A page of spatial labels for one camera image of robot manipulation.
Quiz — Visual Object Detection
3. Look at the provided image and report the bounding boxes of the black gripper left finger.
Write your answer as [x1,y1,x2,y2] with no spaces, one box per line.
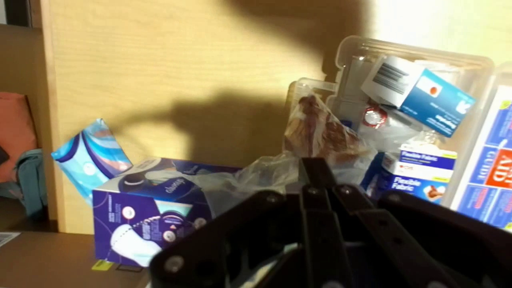
[148,157,323,288]

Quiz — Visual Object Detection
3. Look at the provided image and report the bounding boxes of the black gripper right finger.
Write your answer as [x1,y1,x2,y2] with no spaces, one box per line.
[318,157,512,288]

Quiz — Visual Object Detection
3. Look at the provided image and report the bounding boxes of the clear plastic zip bag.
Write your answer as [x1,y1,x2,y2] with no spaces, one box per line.
[201,93,377,215]

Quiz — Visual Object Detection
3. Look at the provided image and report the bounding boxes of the blue yellow bandage box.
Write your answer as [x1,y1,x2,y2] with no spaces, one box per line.
[366,143,459,208]

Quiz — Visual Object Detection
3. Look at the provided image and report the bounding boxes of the blue white medicine box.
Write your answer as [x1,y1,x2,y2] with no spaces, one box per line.
[360,55,476,139]

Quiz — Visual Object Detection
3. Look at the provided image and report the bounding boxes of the purple blue tissue box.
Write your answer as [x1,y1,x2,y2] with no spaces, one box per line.
[91,157,243,269]

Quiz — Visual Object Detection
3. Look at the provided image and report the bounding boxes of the clear plastic first aid box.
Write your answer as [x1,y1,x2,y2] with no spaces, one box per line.
[281,35,512,235]

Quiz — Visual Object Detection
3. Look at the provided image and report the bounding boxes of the red white tape roll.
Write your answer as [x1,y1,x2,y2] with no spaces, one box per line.
[361,104,390,131]

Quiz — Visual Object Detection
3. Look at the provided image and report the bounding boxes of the blue pocket tissue pack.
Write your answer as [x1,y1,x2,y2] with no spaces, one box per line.
[51,117,134,205]

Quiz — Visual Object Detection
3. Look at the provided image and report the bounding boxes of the orange cushion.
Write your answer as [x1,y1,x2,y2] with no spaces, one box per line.
[0,90,38,186]

